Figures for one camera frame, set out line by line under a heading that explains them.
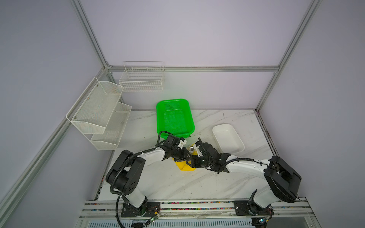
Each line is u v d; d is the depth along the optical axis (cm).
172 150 76
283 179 44
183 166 87
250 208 65
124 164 46
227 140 104
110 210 75
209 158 66
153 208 74
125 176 45
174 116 118
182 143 86
